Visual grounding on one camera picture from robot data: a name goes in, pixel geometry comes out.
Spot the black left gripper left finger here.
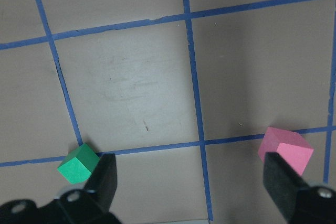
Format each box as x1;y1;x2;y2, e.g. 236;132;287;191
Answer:
83;154;117;212

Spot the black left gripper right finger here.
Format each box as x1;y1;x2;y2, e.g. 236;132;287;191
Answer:
263;152;309;221

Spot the green foam cube near left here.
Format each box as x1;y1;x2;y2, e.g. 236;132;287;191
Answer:
57;143;100;184

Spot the pink foam cube centre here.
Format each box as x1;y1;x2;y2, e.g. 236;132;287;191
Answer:
258;127;314;176

